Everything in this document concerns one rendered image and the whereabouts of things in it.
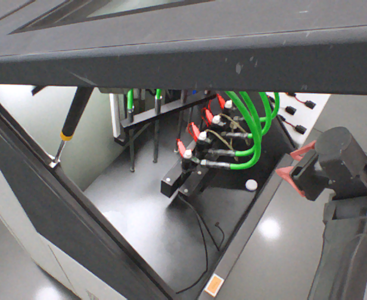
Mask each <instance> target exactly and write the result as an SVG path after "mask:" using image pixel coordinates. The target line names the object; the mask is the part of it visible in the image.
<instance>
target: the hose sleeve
mask: <svg viewBox="0 0 367 300"><path fill-rule="evenodd" d="M231 164H232V163H229V162H216V161H207V162H206V166H207V167H211V168H222V169H227V170H232V169H231Z"/></svg>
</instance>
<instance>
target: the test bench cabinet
mask: <svg viewBox="0 0 367 300"><path fill-rule="evenodd" d="M38 235H39V237H40V239H41V240H42V242H43V244H44V245H45V247H46V249H47V251H48V252H49V254H50V255H51V256H52V258H53V260H54V262H55V264H56V265H57V267H58V269H59V270H60V272H61V274H62V275H63V277H64V278H65V280H66V282H67V283H68V285H69V286H70V289H71V290H72V292H73V293H74V294H75V295H77V296H78V297H80V298H81V299H83V300H127V299H126V298H125V297H124V296H122V295H120V294H119V293H117V292H116V291H115V290H114V289H112V288H111V287H110V286H109V285H107V284H106V283H104V282H103V281H102V280H100V279H99V278H97V276H95V275H94V274H92V273H91V272H90V271H88V270H87V269H86V268H85V267H83V266H82V265H80V264H78V263H77V262H76V261H75V260H73V258H71V257H70V256H68V255H67V254H66V253H64V252H63V251H61V250H60V249H58V248H57V247H56V246H55V245H54V244H53V243H51V242H50V241H48V240H47V239H45V238H44V237H43V236H41V235H40V234H39V233H38Z"/></svg>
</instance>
